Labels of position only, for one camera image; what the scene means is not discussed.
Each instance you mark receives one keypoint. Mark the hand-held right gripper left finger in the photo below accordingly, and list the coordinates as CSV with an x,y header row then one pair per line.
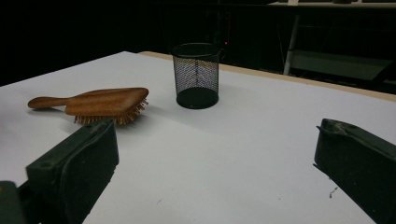
x,y
77,174

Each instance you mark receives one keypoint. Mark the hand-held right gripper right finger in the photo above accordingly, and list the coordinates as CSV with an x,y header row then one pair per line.
x,y
358,165

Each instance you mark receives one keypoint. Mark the wooden hairbrush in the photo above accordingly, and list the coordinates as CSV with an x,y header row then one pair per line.
x,y
102,102

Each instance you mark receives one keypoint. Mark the black mesh pen holder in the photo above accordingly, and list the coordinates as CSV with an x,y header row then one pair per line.
x,y
196,98

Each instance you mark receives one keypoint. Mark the white table sheet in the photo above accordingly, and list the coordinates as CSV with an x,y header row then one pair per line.
x,y
249,140

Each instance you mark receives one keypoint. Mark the white-legged desk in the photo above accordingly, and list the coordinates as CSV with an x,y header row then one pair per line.
x,y
291,46

